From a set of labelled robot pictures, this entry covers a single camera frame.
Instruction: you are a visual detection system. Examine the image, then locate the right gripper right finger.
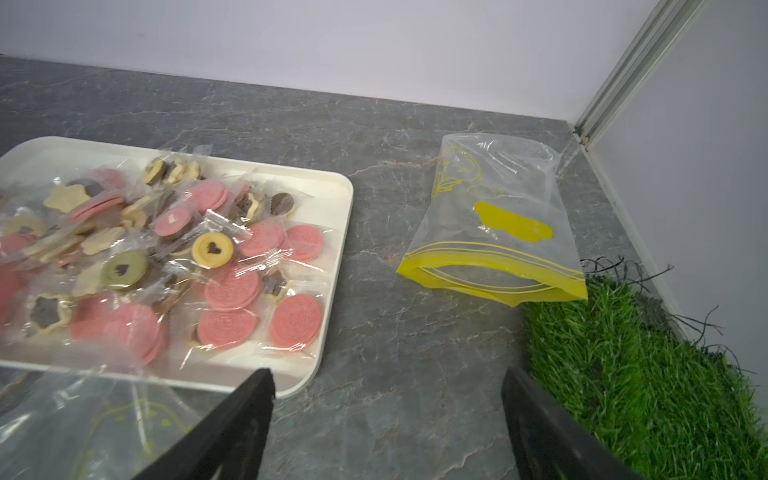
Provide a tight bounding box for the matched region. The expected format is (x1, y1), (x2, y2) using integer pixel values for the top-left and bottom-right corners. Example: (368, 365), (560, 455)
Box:
(501, 367), (640, 480)

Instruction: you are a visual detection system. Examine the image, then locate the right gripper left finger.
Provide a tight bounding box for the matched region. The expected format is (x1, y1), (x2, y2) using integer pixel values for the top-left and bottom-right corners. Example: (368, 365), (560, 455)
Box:
(135, 368), (276, 479)

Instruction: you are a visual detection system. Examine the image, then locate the cookie ziploc bag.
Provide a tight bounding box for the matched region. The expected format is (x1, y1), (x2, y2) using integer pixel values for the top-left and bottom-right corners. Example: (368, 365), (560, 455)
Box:
(397, 133), (588, 307)
(1, 372), (201, 479)

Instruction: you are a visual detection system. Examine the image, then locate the green artificial grass mat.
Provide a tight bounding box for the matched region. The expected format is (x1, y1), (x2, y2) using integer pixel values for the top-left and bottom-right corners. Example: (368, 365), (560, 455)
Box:
(525, 257), (767, 479)

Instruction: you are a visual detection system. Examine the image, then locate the white rectangular tray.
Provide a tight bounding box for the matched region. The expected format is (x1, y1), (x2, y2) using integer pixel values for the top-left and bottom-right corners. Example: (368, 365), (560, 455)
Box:
(1, 136), (354, 398)

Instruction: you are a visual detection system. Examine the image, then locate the poured wrapped cookie pile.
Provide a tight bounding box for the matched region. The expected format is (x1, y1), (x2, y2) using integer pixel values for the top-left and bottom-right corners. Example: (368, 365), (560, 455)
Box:
(1, 153), (329, 369)

